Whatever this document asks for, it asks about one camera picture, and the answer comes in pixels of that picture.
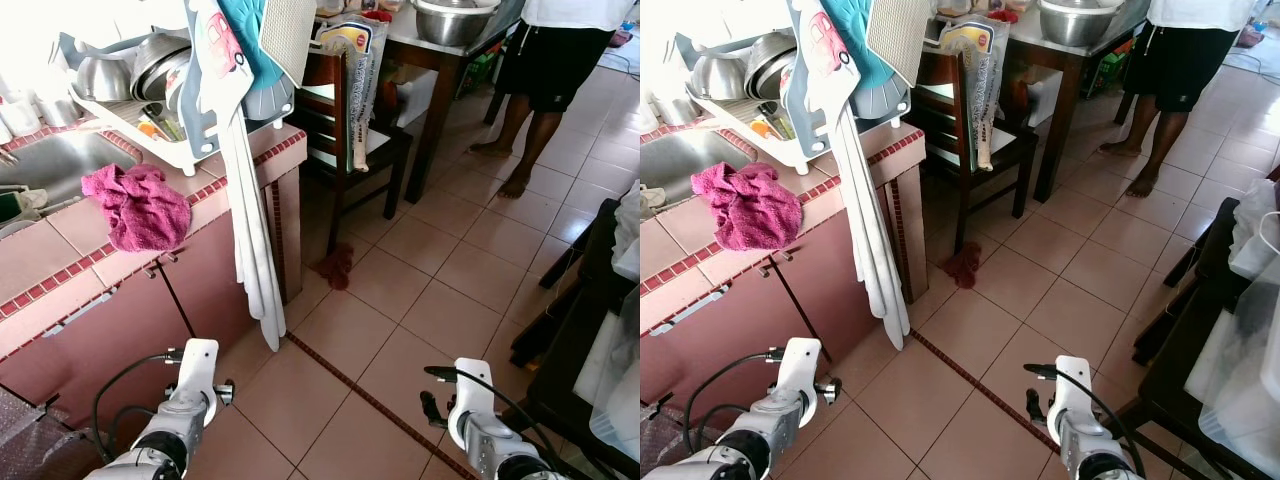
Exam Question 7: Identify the steel kitchen sink basin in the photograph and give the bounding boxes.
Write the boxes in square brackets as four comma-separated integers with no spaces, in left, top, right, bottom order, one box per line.
[0,128,143,216]
[640,128,746,206]

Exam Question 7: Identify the red floor rag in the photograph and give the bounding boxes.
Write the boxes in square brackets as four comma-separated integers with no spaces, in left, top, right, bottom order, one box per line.
[318,243,357,291]
[943,240,986,289]

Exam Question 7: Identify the black wooden furniture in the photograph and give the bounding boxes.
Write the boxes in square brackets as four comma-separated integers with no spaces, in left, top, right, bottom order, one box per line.
[1115,165,1280,480]
[510,198,641,480]

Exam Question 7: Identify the white car print apron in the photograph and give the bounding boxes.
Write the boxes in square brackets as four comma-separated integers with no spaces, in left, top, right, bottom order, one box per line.
[185,0,293,353]
[785,0,913,351]

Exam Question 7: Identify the clear plastic storage bin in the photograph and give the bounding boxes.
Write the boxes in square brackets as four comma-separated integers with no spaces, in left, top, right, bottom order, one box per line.
[575,290,641,463]
[1185,262,1280,473]

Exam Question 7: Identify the pink crumpled cloth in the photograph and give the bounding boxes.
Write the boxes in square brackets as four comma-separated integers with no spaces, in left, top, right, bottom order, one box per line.
[690,162,804,253]
[82,163,193,254]

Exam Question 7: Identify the white plastic dish rack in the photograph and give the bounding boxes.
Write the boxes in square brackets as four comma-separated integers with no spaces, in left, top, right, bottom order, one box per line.
[58,30,301,179]
[675,30,913,176]

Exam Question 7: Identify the white plastic bag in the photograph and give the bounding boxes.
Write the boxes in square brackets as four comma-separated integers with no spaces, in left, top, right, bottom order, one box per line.
[612,185,641,283]
[1228,178,1280,283]

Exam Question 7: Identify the dark wooden chair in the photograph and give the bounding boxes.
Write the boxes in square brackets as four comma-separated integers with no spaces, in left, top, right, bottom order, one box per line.
[915,45,1039,256]
[290,45,413,256]

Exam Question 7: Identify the steel pot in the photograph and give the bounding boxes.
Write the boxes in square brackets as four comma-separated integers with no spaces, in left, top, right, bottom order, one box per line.
[745,32,801,101]
[130,35,196,106]

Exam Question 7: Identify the small steel bowl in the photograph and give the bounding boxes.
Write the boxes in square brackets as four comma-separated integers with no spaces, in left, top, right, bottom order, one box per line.
[690,52,746,101]
[75,55,133,103]

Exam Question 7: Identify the dark wooden table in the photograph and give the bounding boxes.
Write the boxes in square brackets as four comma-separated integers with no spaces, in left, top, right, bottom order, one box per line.
[385,0,526,206]
[1005,0,1151,201]

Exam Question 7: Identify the green plastic crate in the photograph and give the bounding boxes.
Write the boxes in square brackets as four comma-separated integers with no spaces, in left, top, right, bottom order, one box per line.
[458,45,503,99]
[1085,42,1133,99]

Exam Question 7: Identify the teal oven mitt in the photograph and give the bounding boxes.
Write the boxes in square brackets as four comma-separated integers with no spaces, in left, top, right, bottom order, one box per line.
[215,0,286,91]
[820,0,896,91]

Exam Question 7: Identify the printed plastic bag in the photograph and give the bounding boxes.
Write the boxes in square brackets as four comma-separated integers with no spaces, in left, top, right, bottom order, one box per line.
[940,15,1001,173]
[318,12,389,173]

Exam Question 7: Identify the white perforated mat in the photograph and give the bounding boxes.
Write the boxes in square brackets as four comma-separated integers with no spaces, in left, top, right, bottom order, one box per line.
[865,0,933,86]
[258,0,319,86]

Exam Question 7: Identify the person in black shorts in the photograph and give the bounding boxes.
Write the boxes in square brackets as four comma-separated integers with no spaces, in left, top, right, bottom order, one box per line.
[468,0,637,199]
[1098,0,1261,198]

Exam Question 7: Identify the large steel basin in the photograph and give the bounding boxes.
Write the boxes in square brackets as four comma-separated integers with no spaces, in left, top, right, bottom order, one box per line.
[412,0,501,48]
[1038,0,1126,48]

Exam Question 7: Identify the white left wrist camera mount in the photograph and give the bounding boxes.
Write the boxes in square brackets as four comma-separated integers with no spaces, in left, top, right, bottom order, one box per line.
[175,338,222,403]
[775,338,824,403]

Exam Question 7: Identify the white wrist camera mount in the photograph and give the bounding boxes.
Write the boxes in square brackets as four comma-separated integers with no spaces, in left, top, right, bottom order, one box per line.
[449,358,499,426]
[1047,358,1094,426]
[175,338,222,403]
[775,338,824,403]

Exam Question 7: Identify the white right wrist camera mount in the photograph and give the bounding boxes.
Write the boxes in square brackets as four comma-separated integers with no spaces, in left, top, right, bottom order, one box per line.
[1047,358,1094,426]
[449,358,499,426]

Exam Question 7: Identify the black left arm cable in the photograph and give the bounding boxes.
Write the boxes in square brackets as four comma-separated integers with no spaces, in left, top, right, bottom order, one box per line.
[90,350,186,466]
[682,350,783,463]

